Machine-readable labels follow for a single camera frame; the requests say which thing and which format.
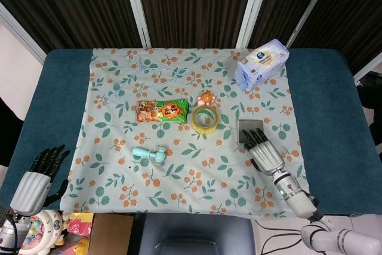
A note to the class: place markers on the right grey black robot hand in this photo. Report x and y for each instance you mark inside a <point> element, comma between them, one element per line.
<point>264,153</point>

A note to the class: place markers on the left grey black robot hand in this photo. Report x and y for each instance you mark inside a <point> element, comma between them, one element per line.
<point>31,187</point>

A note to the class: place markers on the yellow tape roll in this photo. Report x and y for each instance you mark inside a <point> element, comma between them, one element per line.
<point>206,128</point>

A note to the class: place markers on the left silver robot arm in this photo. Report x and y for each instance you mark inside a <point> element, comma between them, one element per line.
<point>9,234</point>

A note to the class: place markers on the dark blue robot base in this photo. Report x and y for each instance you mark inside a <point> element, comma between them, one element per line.
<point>194,234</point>

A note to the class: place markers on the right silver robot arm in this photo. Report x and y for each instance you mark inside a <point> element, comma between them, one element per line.
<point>301,198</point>

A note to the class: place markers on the small digital scale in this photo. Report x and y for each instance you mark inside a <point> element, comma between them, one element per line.
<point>249,125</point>

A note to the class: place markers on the white pastel toy clock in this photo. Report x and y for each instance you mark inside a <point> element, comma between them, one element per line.
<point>38,231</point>

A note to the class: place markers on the red yellow package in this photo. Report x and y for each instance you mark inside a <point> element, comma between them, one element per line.
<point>79,223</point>

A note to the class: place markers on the yellow duck toy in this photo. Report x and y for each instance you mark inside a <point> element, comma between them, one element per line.
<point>80,246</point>

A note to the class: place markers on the pink orange turtle toy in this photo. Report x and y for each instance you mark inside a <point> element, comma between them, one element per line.
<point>206,98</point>

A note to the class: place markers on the floral patterned tablecloth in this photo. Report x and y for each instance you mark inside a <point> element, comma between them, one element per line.
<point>185,171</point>

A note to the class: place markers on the blue tissue pack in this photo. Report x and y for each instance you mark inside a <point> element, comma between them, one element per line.
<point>262,65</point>

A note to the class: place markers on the brown cardboard box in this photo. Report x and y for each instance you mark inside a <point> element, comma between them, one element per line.
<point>110,234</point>

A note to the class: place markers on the green orange snack bag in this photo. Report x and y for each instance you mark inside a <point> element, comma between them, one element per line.
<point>162,111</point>

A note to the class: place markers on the teal massage hammer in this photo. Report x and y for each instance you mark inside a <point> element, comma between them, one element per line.
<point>146,154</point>

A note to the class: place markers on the black furniture piece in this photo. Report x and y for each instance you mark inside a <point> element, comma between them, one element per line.
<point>371,93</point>

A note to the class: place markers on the dark folding screen white frame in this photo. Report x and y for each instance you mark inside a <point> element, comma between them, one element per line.
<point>194,4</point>

